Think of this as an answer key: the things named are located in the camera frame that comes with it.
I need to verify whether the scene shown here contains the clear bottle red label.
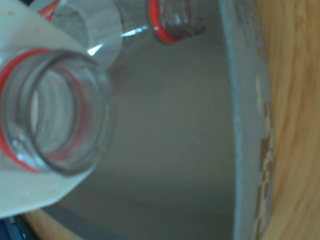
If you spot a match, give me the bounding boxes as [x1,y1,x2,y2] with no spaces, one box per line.
[0,48,112,179]
[37,0,209,70]

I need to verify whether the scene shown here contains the grey cardboard box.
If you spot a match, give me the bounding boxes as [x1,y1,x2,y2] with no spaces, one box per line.
[41,0,275,240]

